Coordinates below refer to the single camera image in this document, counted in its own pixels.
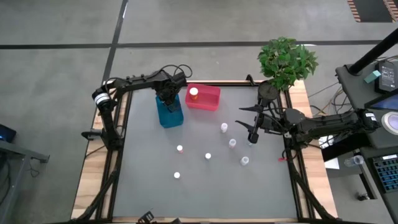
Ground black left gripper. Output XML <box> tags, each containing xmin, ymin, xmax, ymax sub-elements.
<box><xmin>154</xmin><ymin>77</ymin><xmax>187</xmax><ymax>113</ymax></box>

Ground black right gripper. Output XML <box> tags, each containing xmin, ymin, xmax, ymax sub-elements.
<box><xmin>234</xmin><ymin>104</ymin><xmax>285</xmax><ymax>145</ymax></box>

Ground teal plastic bin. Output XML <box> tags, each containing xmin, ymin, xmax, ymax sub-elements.
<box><xmin>155</xmin><ymin>93</ymin><xmax>185</xmax><ymax>129</ymax></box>

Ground pink plastic bin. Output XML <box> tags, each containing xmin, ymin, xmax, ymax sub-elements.
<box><xmin>185</xmin><ymin>83</ymin><xmax>221</xmax><ymax>112</ymax></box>

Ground green potted plant black pot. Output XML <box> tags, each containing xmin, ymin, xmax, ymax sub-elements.
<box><xmin>257</xmin><ymin>36</ymin><xmax>320</xmax><ymax>102</ymax></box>

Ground white paper sheet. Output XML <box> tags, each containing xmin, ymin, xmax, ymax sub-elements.
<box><xmin>323</xmin><ymin>157</ymin><xmax>341</xmax><ymax>170</ymax></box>
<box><xmin>318</xmin><ymin>134</ymin><xmax>335</xmax><ymax>149</ymax></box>

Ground dark grey side desk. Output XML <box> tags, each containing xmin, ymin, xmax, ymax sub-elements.
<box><xmin>322</xmin><ymin>60</ymin><xmax>398</xmax><ymax>224</ymax></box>

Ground clear plastic water bottle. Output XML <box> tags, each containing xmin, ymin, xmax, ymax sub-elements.
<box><xmin>343</xmin><ymin>154</ymin><xmax>364</xmax><ymax>168</ymax></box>

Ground small teal box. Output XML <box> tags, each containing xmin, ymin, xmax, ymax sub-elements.
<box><xmin>364</xmin><ymin>70</ymin><xmax>382</xmax><ymax>84</ymax></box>

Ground tilted blue screen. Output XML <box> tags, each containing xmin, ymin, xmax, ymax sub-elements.
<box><xmin>364</xmin><ymin>93</ymin><xmax>398</xmax><ymax>111</ymax></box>

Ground black round pole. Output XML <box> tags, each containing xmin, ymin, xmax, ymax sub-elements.
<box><xmin>347</xmin><ymin>27</ymin><xmax>398</xmax><ymax>76</ymax></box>

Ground white round disc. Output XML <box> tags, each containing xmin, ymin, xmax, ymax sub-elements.
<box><xmin>381</xmin><ymin>111</ymin><xmax>398</xmax><ymax>136</ymax></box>

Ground black power adapter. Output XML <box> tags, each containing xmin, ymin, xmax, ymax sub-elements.
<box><xmin>374</xmin><ymin>60</ymin><xmax>398</xmax><ymax>94</ymax></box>

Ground backlit black keyboard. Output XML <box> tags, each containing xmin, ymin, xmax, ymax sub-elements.
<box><xmin>371</xmin><ymin>154</ymin><xmax>398</xmax><ymax>194</ymax></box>

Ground black striped floor mat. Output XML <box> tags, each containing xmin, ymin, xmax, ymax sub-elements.
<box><xmin>347</xmin><ymin>0</ymin><xmax>386</xmax><ymax>23</ymax></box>
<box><xmin>384</xmin><ymin>0</ymin><xmax>398</xmax><ymax>15</ymax></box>

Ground grey metal table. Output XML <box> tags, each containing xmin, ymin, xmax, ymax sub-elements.
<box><xmin>0</xmin><ymin>139</ymin><xmax>50</xmax><ymax>224</ymax></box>

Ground dark device blue light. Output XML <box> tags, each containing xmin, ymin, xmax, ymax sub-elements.
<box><xmin>0</xmin><ymin>123</ymin><xmax>17</xmax><ymax>143</ymax></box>

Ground bundle of floor cables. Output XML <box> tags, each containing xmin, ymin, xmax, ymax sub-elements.
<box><xmin>307</xmin><ymin>80</ymin><xmax>355</xmax><ymax>125</ymax></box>

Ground small black bracket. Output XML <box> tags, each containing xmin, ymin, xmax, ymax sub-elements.
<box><xmin>136</xmin><ymin>210</ymin><xmax>156</xmax><ymax>224</ymax></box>

